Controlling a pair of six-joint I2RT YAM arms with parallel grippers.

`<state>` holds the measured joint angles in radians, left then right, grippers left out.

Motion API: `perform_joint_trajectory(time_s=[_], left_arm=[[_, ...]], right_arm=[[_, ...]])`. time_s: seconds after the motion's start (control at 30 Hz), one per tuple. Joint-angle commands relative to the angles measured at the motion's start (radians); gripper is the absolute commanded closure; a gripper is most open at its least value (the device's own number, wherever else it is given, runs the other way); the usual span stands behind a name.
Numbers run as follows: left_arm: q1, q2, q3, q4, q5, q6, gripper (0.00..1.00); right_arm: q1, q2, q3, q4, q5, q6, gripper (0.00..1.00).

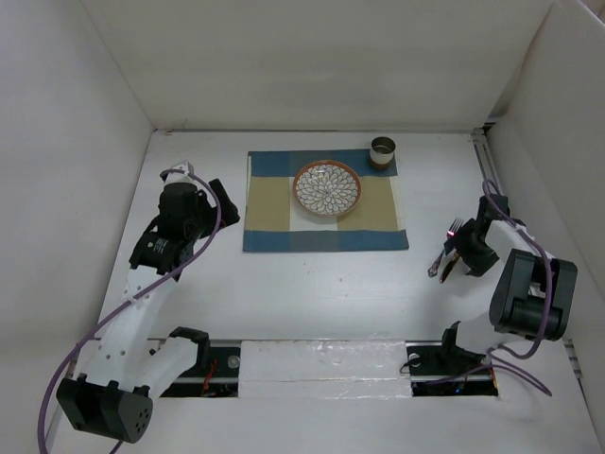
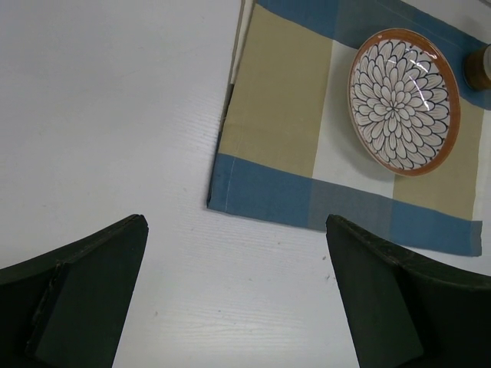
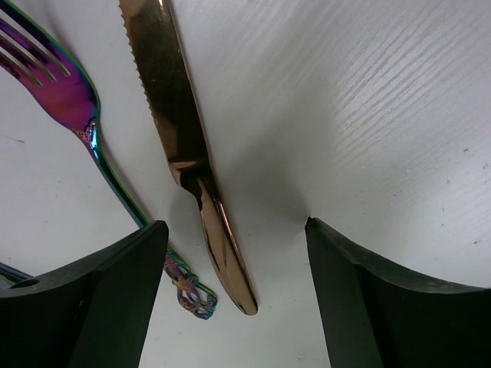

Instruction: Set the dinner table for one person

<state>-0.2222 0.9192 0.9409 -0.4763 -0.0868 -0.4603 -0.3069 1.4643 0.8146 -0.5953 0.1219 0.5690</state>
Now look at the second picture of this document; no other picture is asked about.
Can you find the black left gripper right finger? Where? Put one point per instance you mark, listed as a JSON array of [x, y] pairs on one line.
[[405, 309]]

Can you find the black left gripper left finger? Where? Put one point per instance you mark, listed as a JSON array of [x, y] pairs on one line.
[[67, 307]]

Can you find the blue beige checked placemat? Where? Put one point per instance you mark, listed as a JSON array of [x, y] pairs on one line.
[[288, 152]]

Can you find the floral orange rimmed plate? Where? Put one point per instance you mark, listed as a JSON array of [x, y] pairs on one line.
[[404, 102]]

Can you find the white cup brown base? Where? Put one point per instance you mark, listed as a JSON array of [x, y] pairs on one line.
[[476, 69]]

